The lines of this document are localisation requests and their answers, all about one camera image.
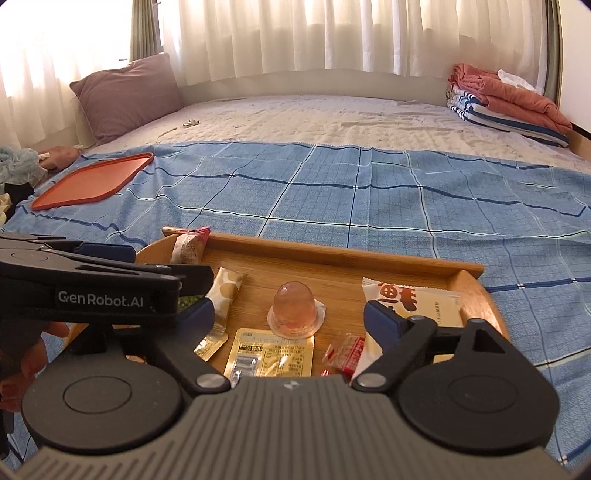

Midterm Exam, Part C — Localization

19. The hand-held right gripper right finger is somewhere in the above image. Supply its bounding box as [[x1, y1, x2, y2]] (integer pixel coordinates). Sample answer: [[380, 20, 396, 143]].
[[349, 300, 513, 393]]

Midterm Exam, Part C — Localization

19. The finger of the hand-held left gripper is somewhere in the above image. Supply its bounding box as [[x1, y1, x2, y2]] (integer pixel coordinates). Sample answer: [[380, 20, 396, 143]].
[[76, 263, 215, 296], [0, 234, 137, 268]]

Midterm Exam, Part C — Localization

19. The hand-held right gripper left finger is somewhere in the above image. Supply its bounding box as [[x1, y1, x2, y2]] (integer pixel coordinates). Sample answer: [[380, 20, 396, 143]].
[[60, 298, 230, 398]]

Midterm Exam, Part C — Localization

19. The pink edged grain snack packet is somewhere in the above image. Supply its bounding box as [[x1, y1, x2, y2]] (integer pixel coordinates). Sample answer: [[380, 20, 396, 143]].
[[170, 225, 212, 265]]

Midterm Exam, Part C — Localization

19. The cream dotted snack packet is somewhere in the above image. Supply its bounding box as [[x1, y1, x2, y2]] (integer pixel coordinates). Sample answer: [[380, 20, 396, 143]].
[[203, 267, 249, 337]]

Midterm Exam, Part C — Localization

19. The red orange snack packet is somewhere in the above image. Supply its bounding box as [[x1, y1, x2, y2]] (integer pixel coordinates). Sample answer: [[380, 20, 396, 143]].
[[321, 333, 368, 376]]

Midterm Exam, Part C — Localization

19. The cream packet with brown print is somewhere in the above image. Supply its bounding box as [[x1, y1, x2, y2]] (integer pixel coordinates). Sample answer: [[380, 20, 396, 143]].
[[353, 276, 462, 379]]

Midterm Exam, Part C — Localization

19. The wooden tray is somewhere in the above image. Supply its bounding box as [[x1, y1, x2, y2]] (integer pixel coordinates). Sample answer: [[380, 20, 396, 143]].
[[65, 225, 511, 384]]

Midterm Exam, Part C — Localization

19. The pink jelly cup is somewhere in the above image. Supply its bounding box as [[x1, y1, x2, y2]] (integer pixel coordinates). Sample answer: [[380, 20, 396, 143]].
[[267, 279, 326, 335]]

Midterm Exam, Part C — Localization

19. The person's left hand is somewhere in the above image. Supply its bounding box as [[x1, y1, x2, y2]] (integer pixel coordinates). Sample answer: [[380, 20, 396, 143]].
[[0, 320, 71, 414]]

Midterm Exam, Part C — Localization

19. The red plastic tray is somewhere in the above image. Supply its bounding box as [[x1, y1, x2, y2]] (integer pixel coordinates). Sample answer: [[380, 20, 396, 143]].
[[31, 152, 155, 212]]

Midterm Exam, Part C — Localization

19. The dusty pink cloth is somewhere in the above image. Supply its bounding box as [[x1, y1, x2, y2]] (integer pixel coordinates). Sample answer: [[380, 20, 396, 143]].
[[39, 145, 84, 174]]

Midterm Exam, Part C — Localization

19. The black cloth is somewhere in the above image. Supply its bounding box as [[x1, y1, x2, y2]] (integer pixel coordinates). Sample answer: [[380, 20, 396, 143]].
[[2, 182, 37, 206]]

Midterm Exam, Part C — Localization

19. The blue checked bedsheet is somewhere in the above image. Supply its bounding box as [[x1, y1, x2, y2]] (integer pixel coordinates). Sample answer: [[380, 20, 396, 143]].
[[0, 141, 591, 467]]

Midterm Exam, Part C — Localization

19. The pale blue cloth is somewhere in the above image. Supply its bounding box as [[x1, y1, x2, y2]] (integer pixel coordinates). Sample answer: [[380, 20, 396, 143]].
[[0, 147, 47, 185]]

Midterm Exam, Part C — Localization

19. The purple pillow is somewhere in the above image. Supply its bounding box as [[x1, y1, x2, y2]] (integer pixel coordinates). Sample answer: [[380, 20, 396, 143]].
[[69, 52, 184, 147]]

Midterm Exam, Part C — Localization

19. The white quilted mattress pad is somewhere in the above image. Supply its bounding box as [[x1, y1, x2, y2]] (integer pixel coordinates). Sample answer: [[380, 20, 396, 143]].
[[88, 95, 591, 174]]

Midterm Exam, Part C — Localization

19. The folded blue striped blanket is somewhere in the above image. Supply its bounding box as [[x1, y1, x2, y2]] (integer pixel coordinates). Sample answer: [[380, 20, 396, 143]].
[[445, 88, 571, 148]]

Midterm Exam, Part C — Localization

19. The olive curtain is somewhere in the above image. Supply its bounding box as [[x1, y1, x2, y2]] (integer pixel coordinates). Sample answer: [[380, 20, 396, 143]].
[[540, 0, 564, 109], [128, 0, 163, 63]]

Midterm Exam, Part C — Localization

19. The folded salmon blanket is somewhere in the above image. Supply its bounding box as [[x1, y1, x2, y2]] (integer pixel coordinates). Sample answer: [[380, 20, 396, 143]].
[[450, 64, 573, 134]]

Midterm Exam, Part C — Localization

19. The white curtain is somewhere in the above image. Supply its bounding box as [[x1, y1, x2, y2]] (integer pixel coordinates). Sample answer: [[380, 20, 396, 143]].
[[0, 0, 555, 144]]

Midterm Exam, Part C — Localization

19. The white cloth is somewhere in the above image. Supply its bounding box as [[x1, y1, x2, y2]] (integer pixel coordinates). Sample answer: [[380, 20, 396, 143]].
[[496, 69, 536, 88]]

